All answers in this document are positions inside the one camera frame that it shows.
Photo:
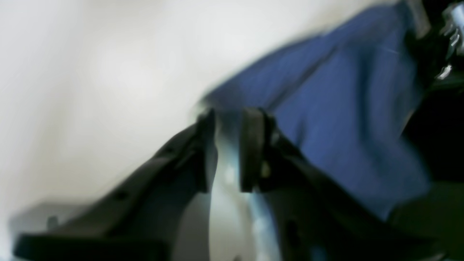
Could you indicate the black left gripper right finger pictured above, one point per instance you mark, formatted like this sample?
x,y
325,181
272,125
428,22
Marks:
x,y
314,219

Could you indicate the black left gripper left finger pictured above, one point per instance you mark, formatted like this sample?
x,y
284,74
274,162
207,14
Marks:
x,y
159,213

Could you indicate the dark blue t-shirt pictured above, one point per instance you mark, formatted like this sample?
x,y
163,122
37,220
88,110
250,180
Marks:
x,y
344,98

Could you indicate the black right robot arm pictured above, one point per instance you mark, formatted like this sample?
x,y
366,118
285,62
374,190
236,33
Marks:
x,y
436,127

